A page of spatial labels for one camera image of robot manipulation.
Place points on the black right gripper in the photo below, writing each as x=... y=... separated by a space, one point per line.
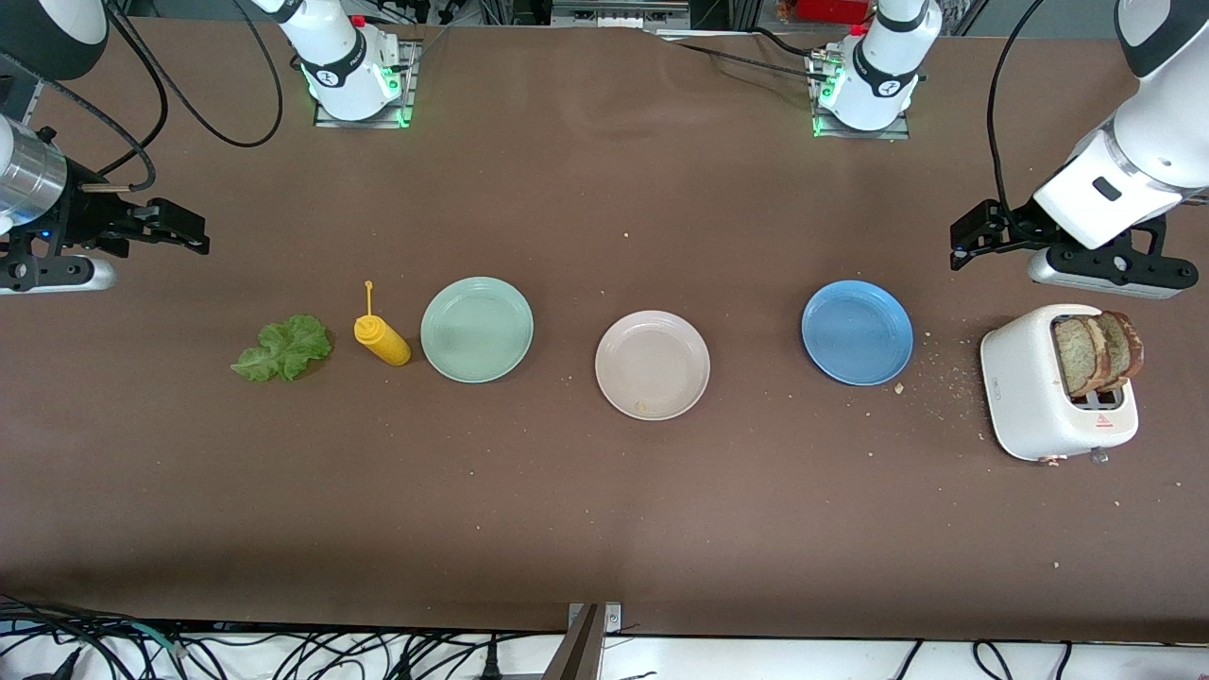
x=88 y=219

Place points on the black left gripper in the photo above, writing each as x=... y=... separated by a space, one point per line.
x=1009 y=229

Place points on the brown bread slice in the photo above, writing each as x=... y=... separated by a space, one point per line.
x=1129 y=345
x=1077 y=354

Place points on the green lettuce leaf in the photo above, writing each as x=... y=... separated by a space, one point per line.
x=288 y=348

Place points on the yellow mustard squeeze bottle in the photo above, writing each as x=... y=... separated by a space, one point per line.
x=383 y=342

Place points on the beige plate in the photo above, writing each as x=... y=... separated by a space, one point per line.
x=652 y=364

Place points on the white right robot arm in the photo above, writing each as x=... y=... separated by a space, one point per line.
x=331 y=57

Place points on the blue plate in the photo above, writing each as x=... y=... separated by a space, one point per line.
x=857 y=332

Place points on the pale green plate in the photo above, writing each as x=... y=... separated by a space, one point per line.
x=477 y=331

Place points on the white toaster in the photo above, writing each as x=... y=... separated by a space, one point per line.
x=1015 y=378

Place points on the red box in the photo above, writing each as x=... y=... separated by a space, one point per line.
x=831 y=9

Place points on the grey metal beam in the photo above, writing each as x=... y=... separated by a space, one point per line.
x=578 y=656

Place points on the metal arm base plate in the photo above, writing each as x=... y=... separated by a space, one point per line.
x=331 y=121
x=850 y=134

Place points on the grey metal frame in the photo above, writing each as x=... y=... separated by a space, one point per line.
x=619 y=14

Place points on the silver corner bracket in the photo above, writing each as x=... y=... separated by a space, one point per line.
x=613 y=619

